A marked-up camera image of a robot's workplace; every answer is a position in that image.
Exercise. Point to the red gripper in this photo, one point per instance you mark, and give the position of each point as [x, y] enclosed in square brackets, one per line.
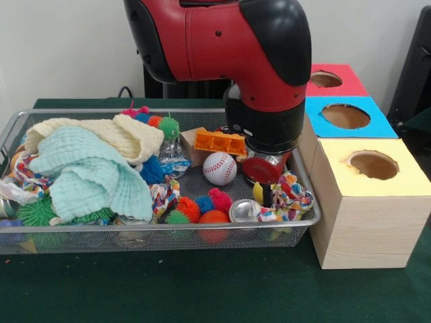
[262, 171]

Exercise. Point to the colourful polka-dot cloth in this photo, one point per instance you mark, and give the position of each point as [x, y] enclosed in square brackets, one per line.
[293, 195]

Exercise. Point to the orange plastic tray block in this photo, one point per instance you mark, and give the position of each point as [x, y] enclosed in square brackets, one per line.
[221, 141]

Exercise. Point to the multicolour spiky caterpillar toy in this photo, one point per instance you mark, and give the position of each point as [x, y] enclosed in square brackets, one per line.
[155, 122]
[195, 207]

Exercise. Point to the cream waffle cloth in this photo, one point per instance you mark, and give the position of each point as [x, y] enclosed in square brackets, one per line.
[128, 138]

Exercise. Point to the mint green cloth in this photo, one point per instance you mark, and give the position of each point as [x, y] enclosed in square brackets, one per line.
[94, 175]

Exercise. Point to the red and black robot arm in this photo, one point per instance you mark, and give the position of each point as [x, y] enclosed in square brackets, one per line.
[222, 40]

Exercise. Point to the wooden box with three holes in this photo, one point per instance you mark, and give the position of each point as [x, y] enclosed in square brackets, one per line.
[363, 229]

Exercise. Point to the yellow ball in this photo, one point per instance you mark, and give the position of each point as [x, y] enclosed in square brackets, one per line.
[257, 192]

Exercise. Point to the crushed silver can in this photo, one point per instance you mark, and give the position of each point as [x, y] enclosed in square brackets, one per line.
[244, 210]

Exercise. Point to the white baseball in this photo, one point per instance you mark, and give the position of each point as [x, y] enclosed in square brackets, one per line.
[219, 168]

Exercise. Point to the red-orange ball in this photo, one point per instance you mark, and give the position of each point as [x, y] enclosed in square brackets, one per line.
[214, 219]

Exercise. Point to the green cloth table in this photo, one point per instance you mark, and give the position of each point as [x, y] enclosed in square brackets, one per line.
[202, 289]

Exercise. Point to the blue furry googly-eyed toy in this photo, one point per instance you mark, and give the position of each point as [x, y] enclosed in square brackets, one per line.
[151, 169]

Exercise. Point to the black floor stand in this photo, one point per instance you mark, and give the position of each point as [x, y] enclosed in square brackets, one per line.
[414, 74]

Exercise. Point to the green spiky googly-eyed toy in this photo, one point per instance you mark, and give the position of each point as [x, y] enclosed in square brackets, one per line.
[37, 214]

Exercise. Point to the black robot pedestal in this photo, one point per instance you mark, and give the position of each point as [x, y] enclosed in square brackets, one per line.
[155, 87]

